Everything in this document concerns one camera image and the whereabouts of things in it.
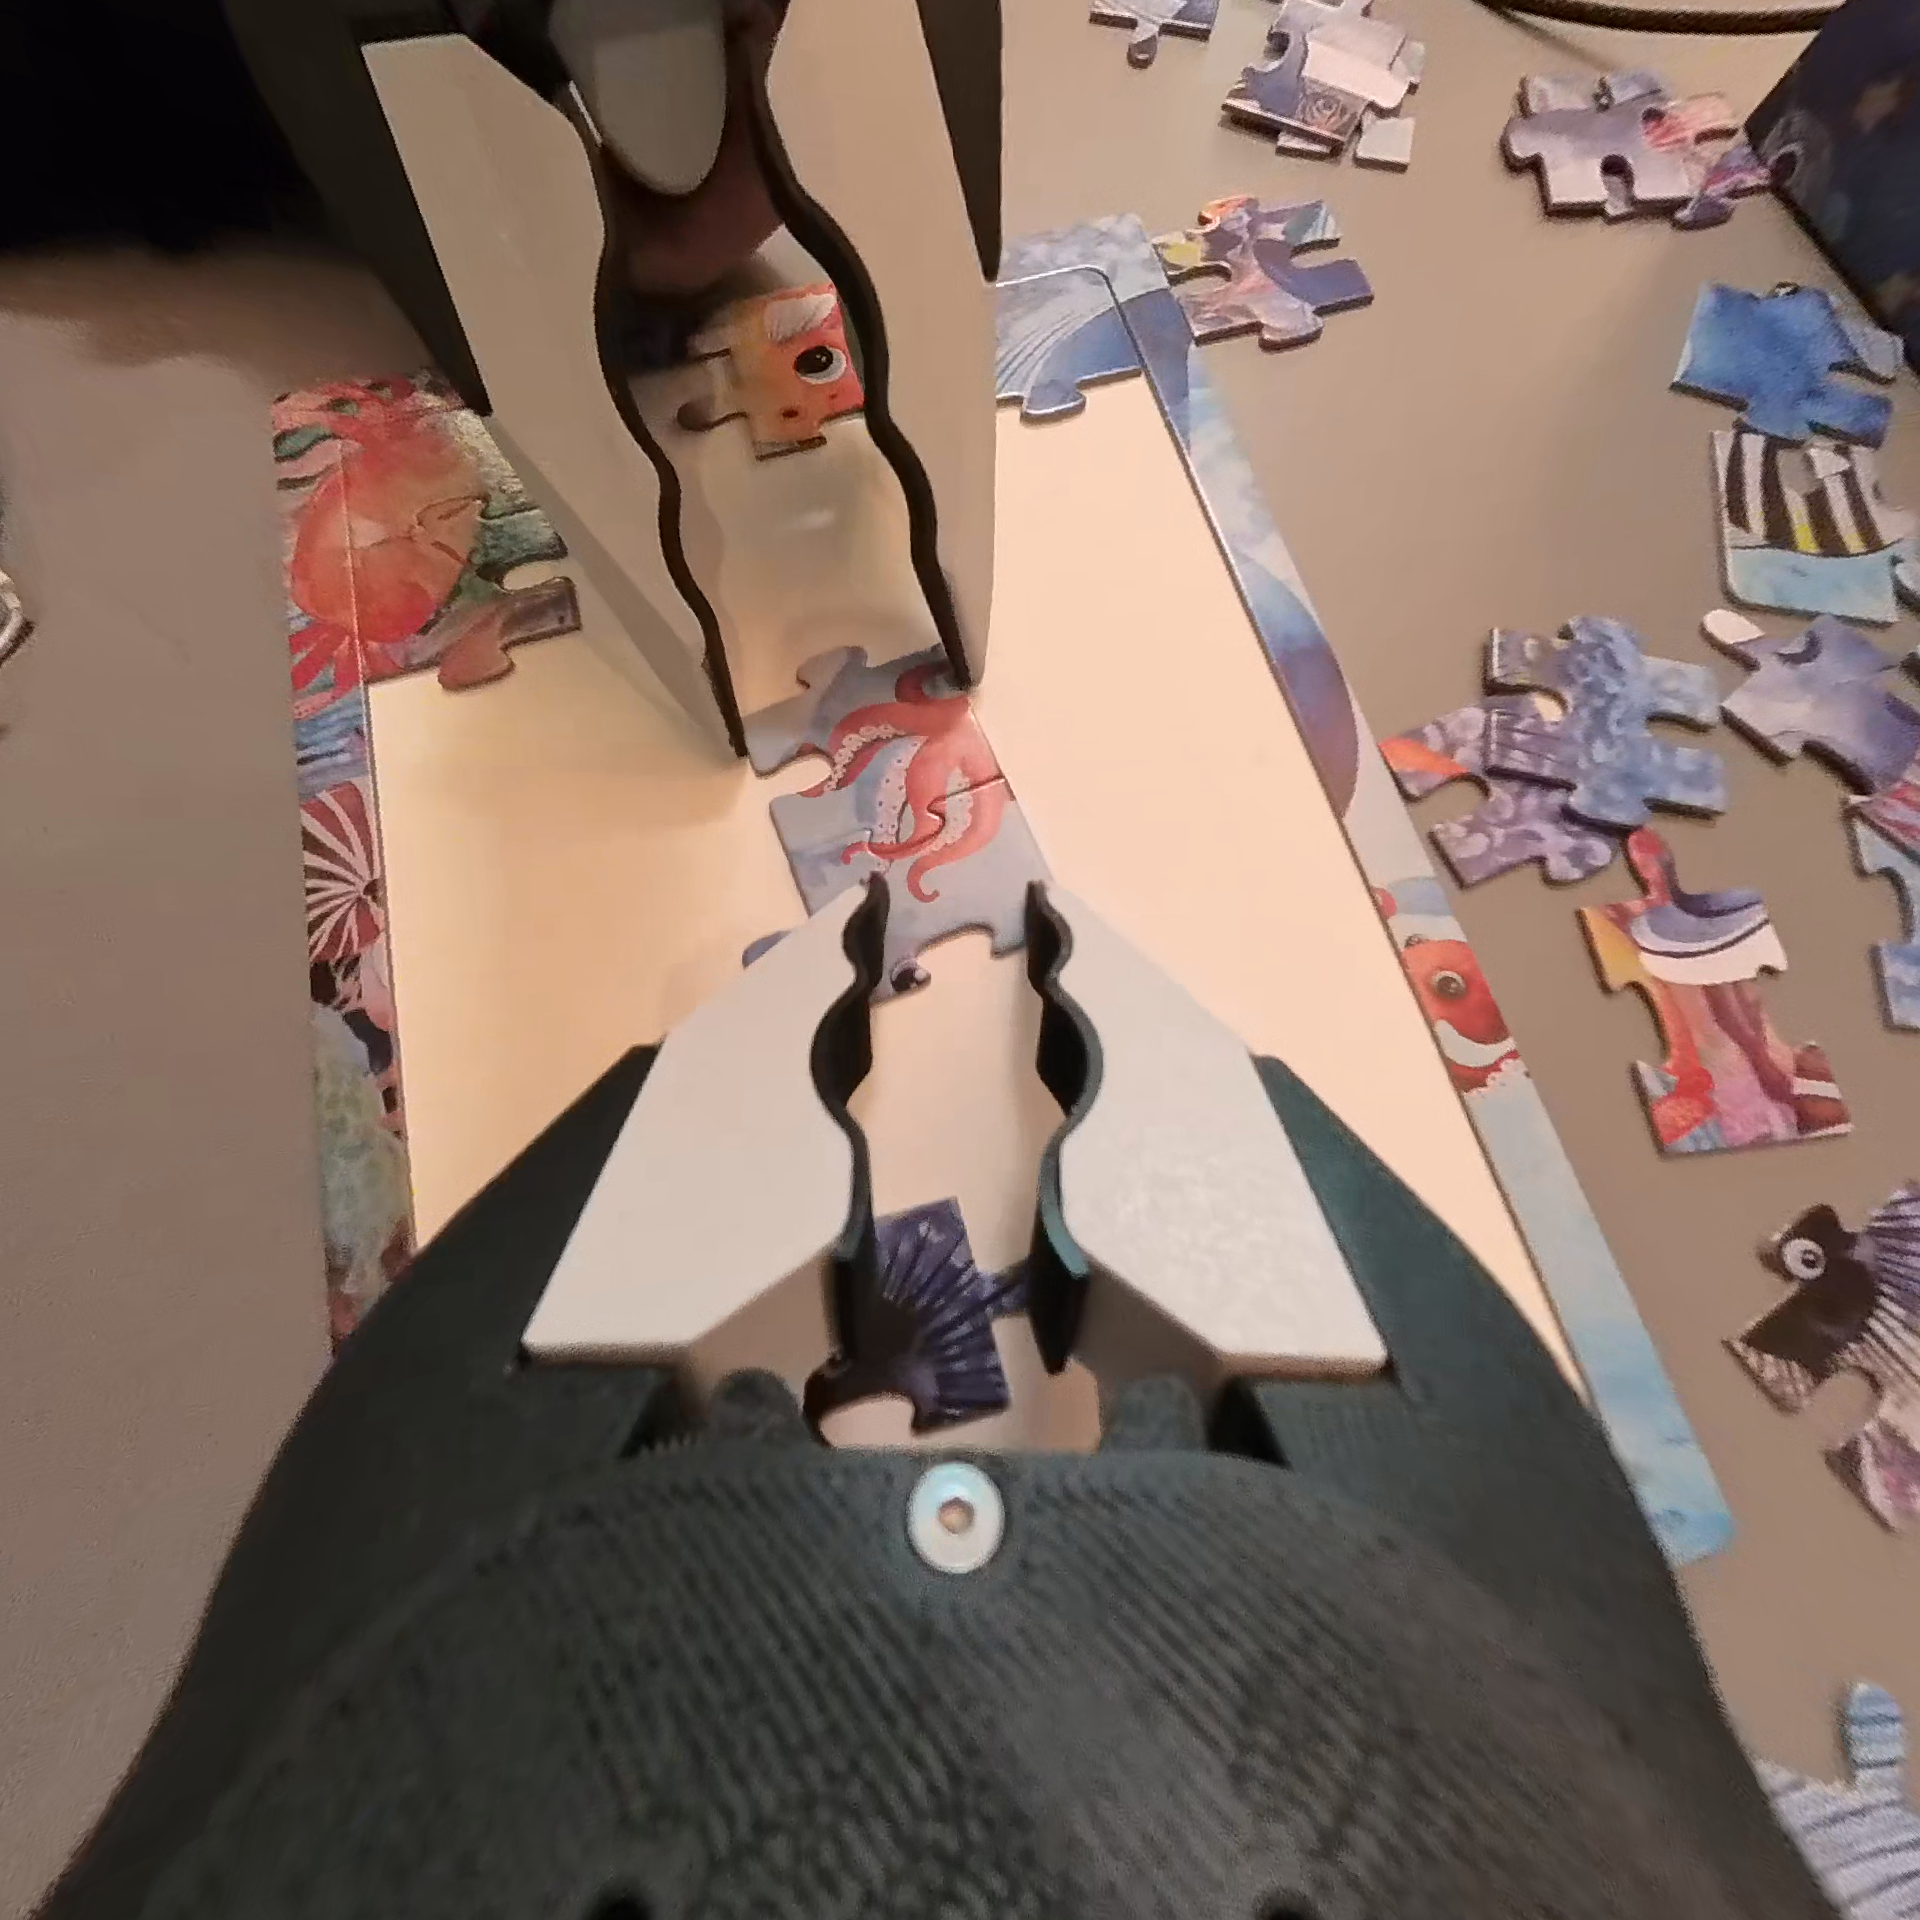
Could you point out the illustrated animal puzzle box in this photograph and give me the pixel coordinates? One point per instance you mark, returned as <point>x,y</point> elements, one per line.
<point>1862,166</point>

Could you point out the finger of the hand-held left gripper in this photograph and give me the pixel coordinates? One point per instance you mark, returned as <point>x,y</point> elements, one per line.
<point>511,300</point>
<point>937,226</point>

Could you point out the black urchin jigsaw piece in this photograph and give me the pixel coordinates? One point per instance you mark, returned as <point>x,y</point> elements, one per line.
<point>930,1307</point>

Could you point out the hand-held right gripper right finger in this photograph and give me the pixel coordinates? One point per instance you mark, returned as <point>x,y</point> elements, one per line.
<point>1214,1214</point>

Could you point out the red crab jigsaw piece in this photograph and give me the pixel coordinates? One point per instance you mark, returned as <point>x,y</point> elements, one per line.
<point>420,541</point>

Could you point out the blue wavy jigsaw piece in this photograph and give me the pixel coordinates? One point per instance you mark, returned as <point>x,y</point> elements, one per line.
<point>1066,331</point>

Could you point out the person's left hand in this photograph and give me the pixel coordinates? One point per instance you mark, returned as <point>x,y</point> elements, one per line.
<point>721,241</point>

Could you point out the red octopus jigsaw piece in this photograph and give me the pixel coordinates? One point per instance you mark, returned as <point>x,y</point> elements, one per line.
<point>914,750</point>

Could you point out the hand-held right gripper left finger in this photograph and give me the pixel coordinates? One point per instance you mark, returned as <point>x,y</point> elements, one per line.
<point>704,1202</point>

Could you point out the pile of puzzle pieces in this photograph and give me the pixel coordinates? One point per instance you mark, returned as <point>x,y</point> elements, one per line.
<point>1620,734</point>

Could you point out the orange pufferfish jigsaw piece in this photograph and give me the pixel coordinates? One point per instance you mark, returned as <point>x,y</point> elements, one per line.
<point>795,369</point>

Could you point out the blue striped jigsaw piece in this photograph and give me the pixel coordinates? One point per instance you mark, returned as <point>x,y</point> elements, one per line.
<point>1862,1829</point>

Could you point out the cream puzzle frame tray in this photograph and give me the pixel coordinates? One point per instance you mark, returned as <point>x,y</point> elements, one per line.
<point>569,902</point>

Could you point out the pale blue tentacle jigsaw piece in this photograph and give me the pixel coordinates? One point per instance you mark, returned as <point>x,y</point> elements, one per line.
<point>960,885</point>

